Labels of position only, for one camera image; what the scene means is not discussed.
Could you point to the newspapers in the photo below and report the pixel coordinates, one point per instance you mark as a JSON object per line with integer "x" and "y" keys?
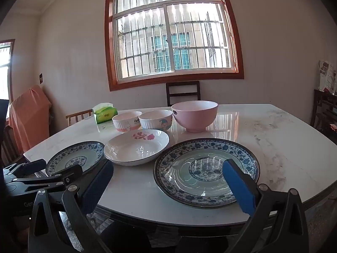
{"x": 325, "y": 76}

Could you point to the orange cloth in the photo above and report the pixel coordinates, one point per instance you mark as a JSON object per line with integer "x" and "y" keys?
{"x": 29, "y": 116}

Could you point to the green tissue pack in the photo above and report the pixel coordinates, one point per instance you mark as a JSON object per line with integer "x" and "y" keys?
{"x": 104, "y": 116}

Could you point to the white bowl with cartoon print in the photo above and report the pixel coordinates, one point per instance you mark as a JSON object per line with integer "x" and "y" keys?
{"x": 155, "y": 122}

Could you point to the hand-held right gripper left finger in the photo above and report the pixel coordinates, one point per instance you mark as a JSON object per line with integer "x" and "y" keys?
{"x": 97, "y": 187}

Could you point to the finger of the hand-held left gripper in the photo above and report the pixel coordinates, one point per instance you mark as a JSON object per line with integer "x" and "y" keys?
{"x": 58, "y": 178}
{"x": 29, "y": 167}

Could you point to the small side window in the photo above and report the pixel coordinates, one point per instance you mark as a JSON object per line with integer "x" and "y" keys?
{"x": 5, "y": 58}

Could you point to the small blue patterned plate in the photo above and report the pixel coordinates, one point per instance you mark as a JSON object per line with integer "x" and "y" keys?
{"x": 76, "y": 155}

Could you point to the dark wall switch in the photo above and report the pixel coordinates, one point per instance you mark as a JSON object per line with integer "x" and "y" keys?
{"x": 40, "y": 78}

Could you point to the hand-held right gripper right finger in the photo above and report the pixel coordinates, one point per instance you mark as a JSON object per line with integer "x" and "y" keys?
{"x": 239, "y": 189}

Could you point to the large blue patterned plate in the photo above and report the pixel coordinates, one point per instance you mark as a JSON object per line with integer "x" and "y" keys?
{"x": 184, "y": 168}

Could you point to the light wooden chair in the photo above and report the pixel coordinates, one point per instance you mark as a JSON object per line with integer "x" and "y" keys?
{"x": 79, "y": 113}

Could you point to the large wood-framed barred window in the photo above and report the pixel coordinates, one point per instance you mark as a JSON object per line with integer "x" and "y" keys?
{"x": 171, "y": 44}

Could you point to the white plate with pink flower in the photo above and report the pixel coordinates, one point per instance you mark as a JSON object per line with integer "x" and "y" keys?
{"x": 131, "y": 150}

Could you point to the white bowl with rabbit print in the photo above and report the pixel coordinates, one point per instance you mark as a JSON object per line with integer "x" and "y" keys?
{"x": 126, "y": 123}

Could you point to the large pink bowl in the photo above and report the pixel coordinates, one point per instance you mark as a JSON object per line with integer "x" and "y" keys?
{"x": 194, "y": 118}

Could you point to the dark wooden chair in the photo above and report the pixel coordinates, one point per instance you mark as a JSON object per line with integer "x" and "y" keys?
{"x": 169, "y": 92}

